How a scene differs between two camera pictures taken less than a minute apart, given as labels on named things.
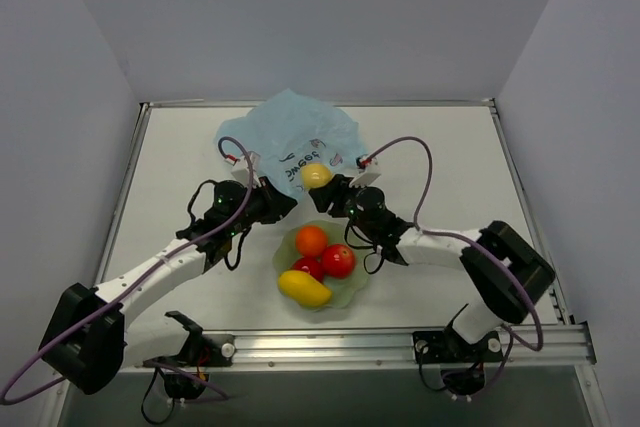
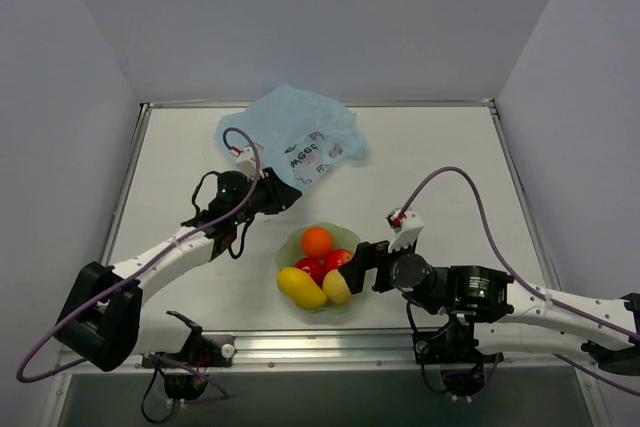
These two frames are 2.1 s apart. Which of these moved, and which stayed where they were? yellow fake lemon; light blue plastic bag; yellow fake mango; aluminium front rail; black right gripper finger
Moved: black right gripper finger; yellow fake lemon
Stayed: aluminium front rail; yellow fake mango; light blue plastic bag
